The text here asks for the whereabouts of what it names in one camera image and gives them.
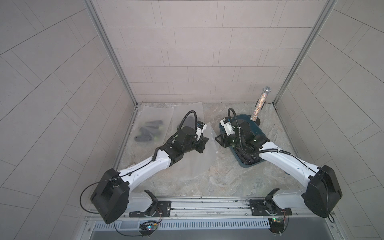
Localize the teal plastic bin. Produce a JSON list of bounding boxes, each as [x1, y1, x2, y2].
[[219, 114, 266, 168]]

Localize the controller board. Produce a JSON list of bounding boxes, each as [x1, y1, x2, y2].
[[268, 217, 286, 235], [139, 221, 159, 237]]

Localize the aluminium mounting rail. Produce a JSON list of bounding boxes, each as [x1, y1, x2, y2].
[[85, 196, 335, 221]]

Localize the right controller board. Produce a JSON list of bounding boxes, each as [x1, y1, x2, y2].
[[268, 217, 286, 235]]

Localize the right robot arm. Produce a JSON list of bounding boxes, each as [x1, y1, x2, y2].
[[216, 117, 343, 218]]

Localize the clear zip-top bag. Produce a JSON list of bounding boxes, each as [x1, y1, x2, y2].
[[171, 102, 205, 133], [129, 106, 174, 149], [169, 123, 218, 181]]

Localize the left controller board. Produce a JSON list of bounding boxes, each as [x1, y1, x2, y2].
[[139, 221, 159, 237]]

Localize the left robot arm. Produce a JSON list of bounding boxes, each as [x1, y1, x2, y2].
[[91, 122, 209, 224]]

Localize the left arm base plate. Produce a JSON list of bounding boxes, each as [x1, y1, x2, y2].
[[129, 201, 172, 218]]

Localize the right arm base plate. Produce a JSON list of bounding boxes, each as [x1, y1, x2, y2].
[[246, 199, 292, 217]]

